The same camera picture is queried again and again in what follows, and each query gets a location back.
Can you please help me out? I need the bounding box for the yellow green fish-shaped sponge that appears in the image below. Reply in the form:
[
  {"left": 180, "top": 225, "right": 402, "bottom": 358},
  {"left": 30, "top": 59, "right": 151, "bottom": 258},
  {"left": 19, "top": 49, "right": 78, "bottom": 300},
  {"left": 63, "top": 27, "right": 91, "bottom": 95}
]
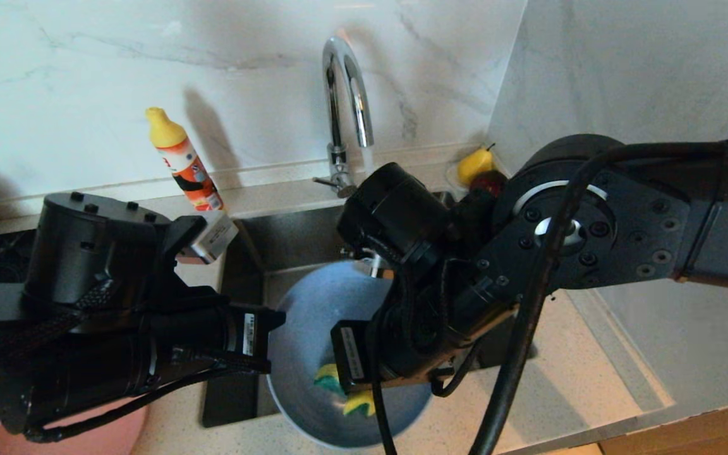
[{"left": 313, "top": 363, "right": 377, "bottom": 418}]

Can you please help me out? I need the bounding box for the blue plate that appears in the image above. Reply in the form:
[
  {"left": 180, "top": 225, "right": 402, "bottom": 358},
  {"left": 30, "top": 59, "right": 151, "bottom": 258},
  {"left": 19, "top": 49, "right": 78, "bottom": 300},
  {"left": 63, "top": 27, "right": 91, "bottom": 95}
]
[{"left": 266, "top": 260, "right": 433, "bottom": 449}]

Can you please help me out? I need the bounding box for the orange yellow detergent bottle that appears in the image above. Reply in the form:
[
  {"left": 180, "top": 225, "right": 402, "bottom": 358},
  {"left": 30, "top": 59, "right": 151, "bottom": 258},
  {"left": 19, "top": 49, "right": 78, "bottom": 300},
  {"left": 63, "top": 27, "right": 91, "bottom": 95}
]
[{"left": 145, "top": 107, "right": 226, "bottom": 212}]

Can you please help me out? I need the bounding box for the chrome curved faucet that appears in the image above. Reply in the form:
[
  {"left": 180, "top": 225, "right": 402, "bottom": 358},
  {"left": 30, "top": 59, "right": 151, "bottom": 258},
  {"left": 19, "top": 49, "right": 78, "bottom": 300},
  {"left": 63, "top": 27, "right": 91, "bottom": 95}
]
[{"left": 313, "top": 36, "right": 375, "bottom": 198}]

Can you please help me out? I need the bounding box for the stainless steel sink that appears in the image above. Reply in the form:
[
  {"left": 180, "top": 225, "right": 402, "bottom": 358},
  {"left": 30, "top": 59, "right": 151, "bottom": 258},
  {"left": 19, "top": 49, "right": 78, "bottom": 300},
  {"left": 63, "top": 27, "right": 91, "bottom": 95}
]
[{"left": 202, "top": 191, "right": 537, "bottom": 428}]

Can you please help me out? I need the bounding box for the pink plate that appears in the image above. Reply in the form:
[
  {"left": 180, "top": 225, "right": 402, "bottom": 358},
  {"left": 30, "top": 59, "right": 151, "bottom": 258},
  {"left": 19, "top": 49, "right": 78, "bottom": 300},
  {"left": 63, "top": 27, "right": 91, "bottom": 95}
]
[{"left": 0, "top": 404, "right": 150, "bottom": 455}]

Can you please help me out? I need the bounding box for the dark red apple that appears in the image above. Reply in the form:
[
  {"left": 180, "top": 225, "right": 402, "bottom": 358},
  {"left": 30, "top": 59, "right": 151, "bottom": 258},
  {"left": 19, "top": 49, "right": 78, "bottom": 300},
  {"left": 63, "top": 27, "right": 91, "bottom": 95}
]
[{"left": 470, "top": 171, "right": 509, "bottom": 197}]

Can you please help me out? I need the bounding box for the yellow pear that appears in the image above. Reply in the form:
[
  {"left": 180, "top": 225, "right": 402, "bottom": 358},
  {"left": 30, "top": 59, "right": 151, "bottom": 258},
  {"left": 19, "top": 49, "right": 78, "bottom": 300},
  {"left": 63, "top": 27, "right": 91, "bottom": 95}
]
[{"left": 457, "top": 144, "right": 496, "bottom": 186}]

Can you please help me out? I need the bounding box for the brown wooden cabinet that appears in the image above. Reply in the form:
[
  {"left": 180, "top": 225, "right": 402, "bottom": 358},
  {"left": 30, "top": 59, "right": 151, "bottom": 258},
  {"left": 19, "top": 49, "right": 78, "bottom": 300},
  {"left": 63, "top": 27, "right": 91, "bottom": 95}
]
[{"left": 598, "top": 395, "right": 728, "bottom": 455}]

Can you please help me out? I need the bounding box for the black braided cable sleeve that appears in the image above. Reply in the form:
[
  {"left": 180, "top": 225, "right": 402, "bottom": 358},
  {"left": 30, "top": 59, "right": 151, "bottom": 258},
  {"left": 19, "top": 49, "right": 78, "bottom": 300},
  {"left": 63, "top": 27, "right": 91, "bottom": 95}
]
[
  {"left": 364, "top": 234, "right": 459, "bottom": 355},
  {"left": 0, "top": 281, "right": 115, "bottom": 367}
]

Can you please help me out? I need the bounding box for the thin black braided cable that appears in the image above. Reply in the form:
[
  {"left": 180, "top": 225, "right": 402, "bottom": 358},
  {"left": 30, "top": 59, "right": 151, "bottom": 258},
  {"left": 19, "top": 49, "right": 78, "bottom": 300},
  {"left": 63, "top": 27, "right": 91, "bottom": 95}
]
[{"left": 430, "top": 341, "right": 486, "bottom": 399}]

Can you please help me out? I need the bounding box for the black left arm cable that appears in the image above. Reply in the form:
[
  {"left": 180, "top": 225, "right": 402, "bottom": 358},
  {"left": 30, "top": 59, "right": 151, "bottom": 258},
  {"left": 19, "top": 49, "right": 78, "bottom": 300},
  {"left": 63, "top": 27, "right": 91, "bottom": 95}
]
[{"left": 23, "top": 363, "right": 273, "bottom": 443}]

